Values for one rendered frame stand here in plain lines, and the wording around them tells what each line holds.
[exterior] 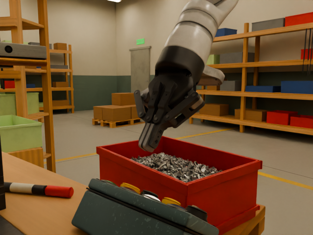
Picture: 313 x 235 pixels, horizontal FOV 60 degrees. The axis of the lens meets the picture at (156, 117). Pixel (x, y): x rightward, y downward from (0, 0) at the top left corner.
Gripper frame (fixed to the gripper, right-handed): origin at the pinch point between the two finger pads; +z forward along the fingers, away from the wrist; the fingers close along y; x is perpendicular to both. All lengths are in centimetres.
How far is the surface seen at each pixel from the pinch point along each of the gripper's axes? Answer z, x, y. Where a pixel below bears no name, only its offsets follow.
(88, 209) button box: 11.9, -5.4, 0.2
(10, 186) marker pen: 14.1, -5.5, -18.6
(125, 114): -177, 381, -439
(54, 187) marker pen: 11.7, -2.5, -12.0
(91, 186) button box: 9.4, -5.4, -1.1
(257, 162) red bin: -7.1, 23.5, 7.9
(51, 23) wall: -411, 264, -820
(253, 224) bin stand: 3.6, 30.9, 7.8
